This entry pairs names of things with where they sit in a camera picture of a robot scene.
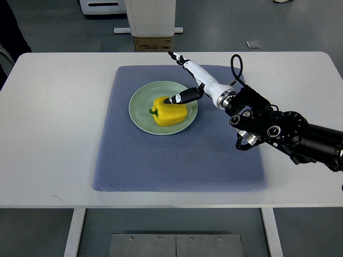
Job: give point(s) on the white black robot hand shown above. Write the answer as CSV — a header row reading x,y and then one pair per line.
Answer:
x,y
207,84

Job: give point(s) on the yellow bell pepper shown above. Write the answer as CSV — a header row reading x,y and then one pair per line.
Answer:
x,y
165,114

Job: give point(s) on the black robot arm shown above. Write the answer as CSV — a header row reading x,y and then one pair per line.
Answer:
x,y
288,132

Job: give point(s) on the grey floor socket plate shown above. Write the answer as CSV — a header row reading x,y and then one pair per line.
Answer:
x,y
253,44

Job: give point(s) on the light green plate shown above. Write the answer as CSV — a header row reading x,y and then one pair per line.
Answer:
x,y
148,111

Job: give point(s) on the blue quilted mat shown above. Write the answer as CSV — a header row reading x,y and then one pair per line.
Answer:
x,y
200,158

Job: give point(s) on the cardboard box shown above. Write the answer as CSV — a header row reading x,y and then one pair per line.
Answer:
x,y
153,44

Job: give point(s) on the white shoe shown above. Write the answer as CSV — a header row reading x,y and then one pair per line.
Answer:
x,y
281,1

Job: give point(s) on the right white table leg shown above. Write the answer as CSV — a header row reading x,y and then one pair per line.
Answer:
x,y
271,231

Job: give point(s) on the white table leg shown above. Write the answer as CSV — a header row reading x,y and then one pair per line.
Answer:
x,y
75,230
271,231

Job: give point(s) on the white machine base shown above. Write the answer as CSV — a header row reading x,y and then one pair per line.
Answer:
x,y
89,7

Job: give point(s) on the left white table leg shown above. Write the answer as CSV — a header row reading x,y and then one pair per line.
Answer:
x,y
75,230

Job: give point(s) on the person in dark clothes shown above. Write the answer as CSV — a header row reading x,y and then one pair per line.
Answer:
x,y
12,39

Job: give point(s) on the white pedestal column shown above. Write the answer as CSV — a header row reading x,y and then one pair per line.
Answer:
x,y
150,18

